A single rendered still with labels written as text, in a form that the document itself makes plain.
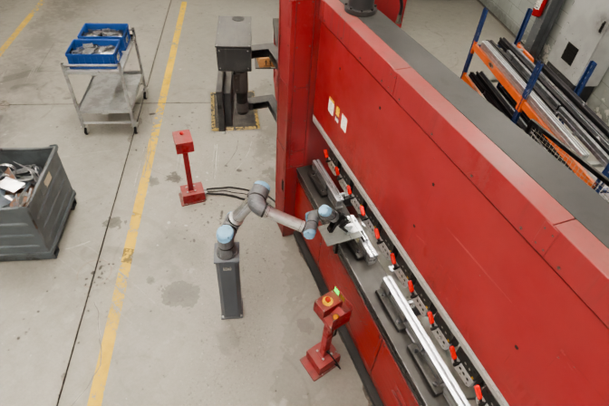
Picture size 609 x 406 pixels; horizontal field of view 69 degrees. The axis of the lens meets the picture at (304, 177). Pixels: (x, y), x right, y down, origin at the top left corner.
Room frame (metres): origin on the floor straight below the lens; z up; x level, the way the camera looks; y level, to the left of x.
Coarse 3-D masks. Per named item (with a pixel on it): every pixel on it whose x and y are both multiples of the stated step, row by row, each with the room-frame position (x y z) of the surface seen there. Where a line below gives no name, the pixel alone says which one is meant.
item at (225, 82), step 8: (224, 72) 3.04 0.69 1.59; (232, 72) 3.13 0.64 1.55; (224, 80) 2.97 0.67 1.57; (232, 80) 3.08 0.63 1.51; (216, 88) 2.80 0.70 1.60; (224, 88) 2.85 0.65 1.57; (232, 88) 3.02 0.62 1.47; (216, 96) 2.75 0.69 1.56; (224, 96) 2.79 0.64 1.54; (232, 96) 2.96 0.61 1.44; (224, 104) 2.79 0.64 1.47; (232, 104) 2.90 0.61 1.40; (224, 112) 2.78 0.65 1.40; (232, 112) 2.85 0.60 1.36; (224, 120) 2.76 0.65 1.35; (232, 120) 2.80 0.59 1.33; (224, 128) 2.76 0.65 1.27
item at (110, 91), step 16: (128, 48) 4.74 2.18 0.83; (64, 64) 4.08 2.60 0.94; (80, 64) 4.10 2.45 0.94; (96, 64) 4.13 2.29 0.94; (112, 64) 4.15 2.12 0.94; (96, 80) 4.79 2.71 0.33; (112, 80) 4.82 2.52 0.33; (128, 80) 4.85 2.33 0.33; (144, 80) 5.02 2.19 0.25; (96, 96) 4.43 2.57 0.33; (112, 96) 4.46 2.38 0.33; (128, 96) 4.17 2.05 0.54; (144, 96) 4.91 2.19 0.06; (80, 112) 4.07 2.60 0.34; (96, 112) 4.10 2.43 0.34; (112, 112) 4.12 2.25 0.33; (128, 112) 4.15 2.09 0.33
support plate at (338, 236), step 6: (318, 228) 2.05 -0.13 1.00; (324, 228) 2.05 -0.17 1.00; (336, 228) 2.06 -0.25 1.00; (324, 234) 2.00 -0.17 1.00; (330, 234) 2.01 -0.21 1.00; (336, 234) 2.01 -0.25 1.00; (342, 234) 2.01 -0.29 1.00; (354, 234) 2.02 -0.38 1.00; (360, 234) 2.03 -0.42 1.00; (324, 240) 1.95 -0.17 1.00; (330, 240) 1.95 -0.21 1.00; (336, 240) 1.95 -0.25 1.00; (342, 240) 1.96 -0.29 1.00; (348, 240) 1.97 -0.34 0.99
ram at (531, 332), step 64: (320, 64) 2.81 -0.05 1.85; (384, 128) 1.99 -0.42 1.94; (384, 192) 1.86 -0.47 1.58; (448, 192) 1.46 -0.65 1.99; (448, 256) 1.33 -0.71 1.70; (512, 256) 1.09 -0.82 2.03; (512, 320) 0.96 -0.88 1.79; (576, 320) 0.81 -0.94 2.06; (512, 384) 0.83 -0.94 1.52; (576, 384) 0.69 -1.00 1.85
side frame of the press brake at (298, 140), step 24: (288, 0) 2.84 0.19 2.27; (312, 0) 2.83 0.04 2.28; (384, 0) 3.05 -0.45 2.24; (288, 24) 2.82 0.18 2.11; (312, 24) 2.84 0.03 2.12; (288, 48) 2.81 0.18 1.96; (312, 48) 2.84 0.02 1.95; (288, 72) 2.78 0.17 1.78; (312, 72) 2.84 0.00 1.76; (288, 96) 2.77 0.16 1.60; (312, 96) 2.85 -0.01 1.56; (288, 120) 2.78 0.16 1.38; (312, 120) 2.86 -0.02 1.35; (288, 144) 2.78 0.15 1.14; (312, 144) 2.87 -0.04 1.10; (288, 168) 2.79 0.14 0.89; (288, 192) 2.79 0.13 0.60
